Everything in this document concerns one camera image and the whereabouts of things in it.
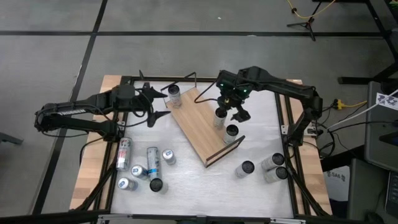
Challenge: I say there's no wooden shelf black metal frame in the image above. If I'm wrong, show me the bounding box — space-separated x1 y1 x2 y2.
160 71 246 169

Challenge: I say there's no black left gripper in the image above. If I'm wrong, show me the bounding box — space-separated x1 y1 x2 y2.
132 82 171 128

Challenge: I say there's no black floor stand foot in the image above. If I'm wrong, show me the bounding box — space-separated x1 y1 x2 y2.
0 132 24 146

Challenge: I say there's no white printed marker sheet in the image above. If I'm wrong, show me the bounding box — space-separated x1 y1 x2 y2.
375 91 398 111

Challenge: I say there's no black table frame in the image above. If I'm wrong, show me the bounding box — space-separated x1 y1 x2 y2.
70 74 332 224

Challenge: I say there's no black tripod stand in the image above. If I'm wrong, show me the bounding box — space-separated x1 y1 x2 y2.
286 0 324 42

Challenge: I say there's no white Celsius can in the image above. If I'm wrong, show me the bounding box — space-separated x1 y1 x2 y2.
263 166 289 184
260 152 285 171

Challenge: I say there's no yellow cable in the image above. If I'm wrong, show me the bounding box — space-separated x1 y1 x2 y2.
285 0 336 19

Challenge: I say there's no white labelled box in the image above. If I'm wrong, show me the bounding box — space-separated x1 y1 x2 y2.
323 169 351 203

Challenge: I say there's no grey metal cabinet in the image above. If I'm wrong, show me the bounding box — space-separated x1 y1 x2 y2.
364 80 398 172

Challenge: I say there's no Celsius Arctic Vibe can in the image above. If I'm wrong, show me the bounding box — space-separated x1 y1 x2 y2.
234 160 256 179
222 124 240 146
146 146 162 181

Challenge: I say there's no dark grey bin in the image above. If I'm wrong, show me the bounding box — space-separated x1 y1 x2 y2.
346 157 398 224

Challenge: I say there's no black desk base bar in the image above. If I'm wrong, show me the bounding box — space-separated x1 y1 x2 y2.
338 60 398 85

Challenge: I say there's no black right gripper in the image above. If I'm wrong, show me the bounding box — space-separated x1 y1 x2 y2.
217 70 251 122

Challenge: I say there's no blue silver Red Bull can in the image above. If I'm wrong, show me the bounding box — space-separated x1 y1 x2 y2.
117 177 139 192
130 164 149 180
161 149 177 166

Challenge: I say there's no Celsius Tropical Vibe can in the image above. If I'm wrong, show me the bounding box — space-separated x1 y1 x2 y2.
213 107 228 130

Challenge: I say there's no Celsius Peach Vibe can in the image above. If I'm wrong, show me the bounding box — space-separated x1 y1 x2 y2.
115 136 134 171
167 84 183 108
149 177 169 194

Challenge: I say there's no silver camera mounting bar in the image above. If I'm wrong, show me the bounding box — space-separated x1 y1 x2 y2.
98 213 307 224

